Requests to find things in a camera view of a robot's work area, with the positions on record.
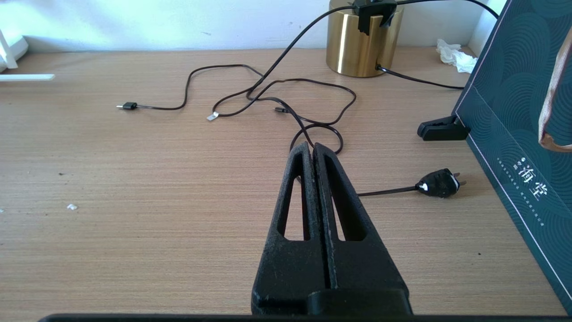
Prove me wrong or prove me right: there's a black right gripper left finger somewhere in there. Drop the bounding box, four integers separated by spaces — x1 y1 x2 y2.
251 141 331 316

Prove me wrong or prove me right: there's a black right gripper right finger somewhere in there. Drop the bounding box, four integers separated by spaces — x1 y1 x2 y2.
314 142 408 292

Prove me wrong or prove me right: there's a black power plug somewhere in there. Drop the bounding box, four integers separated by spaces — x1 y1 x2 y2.
415 168 467 198

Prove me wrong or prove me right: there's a white wifi router with antennas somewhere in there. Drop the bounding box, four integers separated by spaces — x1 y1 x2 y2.
0 27 55 82

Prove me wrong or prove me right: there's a black plastic clip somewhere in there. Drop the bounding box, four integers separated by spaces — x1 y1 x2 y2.
416 115 471 141

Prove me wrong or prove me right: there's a brass desk lamp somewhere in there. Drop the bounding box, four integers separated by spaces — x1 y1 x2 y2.
325 0 404 78

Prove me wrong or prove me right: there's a crumpled white tissue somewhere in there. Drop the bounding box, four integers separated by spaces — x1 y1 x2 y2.
436 38 478 73

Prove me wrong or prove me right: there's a black lamp power cord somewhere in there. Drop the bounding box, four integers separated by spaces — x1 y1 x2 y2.
212 0 499 197

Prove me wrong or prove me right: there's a beige bag handle strap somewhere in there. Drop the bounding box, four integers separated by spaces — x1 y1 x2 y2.
538 31 572 153

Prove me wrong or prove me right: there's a black inline cord switch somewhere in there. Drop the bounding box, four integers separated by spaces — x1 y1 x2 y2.
353 0 397 35

